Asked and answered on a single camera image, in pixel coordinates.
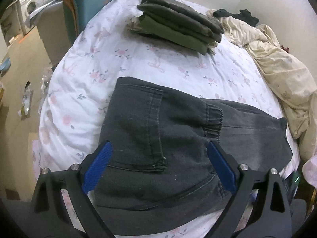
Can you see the white plastic bag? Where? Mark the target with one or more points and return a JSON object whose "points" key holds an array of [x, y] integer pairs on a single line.
{"points": [[45, 3]]}

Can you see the cream printed duvet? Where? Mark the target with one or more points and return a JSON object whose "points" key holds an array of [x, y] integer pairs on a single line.
{"points": [[284, 67]]}

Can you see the folded olive green pants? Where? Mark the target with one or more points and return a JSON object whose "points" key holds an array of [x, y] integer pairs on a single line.
{"points": [[173, 33]]}

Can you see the folded grey pants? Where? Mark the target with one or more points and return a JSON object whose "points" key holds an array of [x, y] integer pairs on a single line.
{"points": [[178, 7]]}

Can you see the teal fabric storage box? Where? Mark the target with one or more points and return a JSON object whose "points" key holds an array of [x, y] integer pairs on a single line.
{"points": [[94, 2]]}

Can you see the folded khaki pants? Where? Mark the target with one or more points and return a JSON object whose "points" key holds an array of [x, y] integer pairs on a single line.
{"points": [[133, 26]]}

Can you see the bed with floral sheet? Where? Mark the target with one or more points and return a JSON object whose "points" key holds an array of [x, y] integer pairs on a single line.
{"points": [[86, 79]]}

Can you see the blue bowl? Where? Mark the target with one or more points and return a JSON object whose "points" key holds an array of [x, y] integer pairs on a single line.
{"points": [[5, 64]]}

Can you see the white kitchen cabinet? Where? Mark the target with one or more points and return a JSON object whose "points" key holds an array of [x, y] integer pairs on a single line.
{"points": [[11, 24]]}

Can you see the plastic bottle on floor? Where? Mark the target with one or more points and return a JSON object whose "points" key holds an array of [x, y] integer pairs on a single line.
{"points": [[27, 96]]}

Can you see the black garment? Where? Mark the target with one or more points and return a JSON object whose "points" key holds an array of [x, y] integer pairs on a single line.
{"points": [[247, 17], [221, 13]]}

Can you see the white washing machine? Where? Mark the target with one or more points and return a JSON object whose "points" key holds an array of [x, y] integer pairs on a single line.
{"points": [[29, 5]]}

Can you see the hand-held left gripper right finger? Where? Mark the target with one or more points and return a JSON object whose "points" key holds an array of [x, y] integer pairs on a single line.
{"points": [[221, 168]]}

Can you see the folded dark olive pants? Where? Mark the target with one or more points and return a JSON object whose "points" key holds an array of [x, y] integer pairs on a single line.
{"points": [[190, 28]]}

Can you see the grey storage bin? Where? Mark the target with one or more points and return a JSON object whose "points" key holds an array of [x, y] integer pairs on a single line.
{"points": [[53, 29]]}

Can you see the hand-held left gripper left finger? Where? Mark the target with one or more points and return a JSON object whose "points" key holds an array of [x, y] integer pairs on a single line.
{"points": [[97, 167]]}

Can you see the pale pink cloth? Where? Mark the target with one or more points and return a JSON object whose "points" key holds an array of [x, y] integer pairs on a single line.
{"points": [[310, 172]]}

